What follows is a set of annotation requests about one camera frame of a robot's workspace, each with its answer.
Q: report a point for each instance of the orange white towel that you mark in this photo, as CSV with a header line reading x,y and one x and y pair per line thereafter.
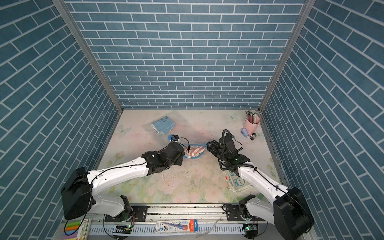
x,y
194,151

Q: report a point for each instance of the light blue towel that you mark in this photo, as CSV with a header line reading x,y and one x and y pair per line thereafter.
x,y
163,125

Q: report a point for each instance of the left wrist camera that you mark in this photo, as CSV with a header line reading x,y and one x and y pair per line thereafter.
x,y
174,138

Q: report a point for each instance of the pale green bunny towel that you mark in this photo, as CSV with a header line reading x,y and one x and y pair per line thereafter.
x,y
237,184

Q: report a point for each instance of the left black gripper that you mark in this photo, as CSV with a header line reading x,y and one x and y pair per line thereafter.
x,y
180,159

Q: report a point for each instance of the small metal binder clip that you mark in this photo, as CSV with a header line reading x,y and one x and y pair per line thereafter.
x,y
253,136

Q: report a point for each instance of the colourful marker set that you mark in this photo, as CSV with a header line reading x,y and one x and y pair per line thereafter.
x,y
78,230

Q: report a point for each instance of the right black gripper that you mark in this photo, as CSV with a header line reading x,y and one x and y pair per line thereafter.
x,y
214,147

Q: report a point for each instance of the red blue packaged item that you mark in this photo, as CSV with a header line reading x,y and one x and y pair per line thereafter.
x,y
180,226

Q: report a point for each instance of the aluminium mounting rail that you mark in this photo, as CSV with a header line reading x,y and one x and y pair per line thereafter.
x,y
207,212

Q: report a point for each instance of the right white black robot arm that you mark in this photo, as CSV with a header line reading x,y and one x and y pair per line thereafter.
x,y
270,192

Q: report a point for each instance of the pink pen cup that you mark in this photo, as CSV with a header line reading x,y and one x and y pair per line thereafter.
x,y
251,123

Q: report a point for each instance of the small blue white eraser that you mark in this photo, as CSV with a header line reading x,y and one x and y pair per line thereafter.
x,y
244,133

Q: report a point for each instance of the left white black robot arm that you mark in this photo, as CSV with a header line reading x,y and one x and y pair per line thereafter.
x,y
82,193

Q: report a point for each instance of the clear vacuum bag blue zipper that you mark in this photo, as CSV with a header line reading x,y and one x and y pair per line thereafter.
x,y
192,127

